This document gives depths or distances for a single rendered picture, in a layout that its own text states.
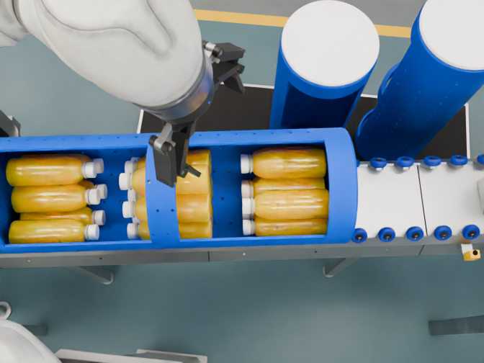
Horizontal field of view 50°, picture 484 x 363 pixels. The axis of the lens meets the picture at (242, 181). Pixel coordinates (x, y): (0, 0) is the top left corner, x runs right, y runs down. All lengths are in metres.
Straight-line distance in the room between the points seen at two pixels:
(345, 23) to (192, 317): 1.39
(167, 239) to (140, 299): 1.18
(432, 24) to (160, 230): 0.97
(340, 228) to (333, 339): 1.20
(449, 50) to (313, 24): 0.39
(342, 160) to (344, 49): 0.45
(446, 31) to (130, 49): 1.35
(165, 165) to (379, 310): 1.87
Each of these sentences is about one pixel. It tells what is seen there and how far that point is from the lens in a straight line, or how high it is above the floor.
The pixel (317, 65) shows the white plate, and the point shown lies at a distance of 1.50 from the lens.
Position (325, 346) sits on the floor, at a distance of 2.35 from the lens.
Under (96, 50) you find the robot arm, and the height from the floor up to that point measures 2.01.
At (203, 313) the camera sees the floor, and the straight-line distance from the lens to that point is 2.33.
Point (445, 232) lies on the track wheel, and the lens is 1.48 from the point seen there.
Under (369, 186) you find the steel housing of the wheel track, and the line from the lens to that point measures 1.50.
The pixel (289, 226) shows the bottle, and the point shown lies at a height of 1.09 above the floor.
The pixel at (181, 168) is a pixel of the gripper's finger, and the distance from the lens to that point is 0.66.
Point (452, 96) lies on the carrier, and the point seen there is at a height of 0.88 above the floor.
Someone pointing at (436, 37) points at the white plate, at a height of 1.04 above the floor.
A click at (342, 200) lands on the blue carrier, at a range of 1.17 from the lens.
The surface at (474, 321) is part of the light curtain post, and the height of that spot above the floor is 0.46.
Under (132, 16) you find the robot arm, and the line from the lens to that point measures 0.36.
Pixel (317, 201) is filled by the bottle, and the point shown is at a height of 1.15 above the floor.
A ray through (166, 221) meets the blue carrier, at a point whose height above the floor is 1.19.
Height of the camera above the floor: 2.32
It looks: 73 degrees down
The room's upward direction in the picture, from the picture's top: straight up
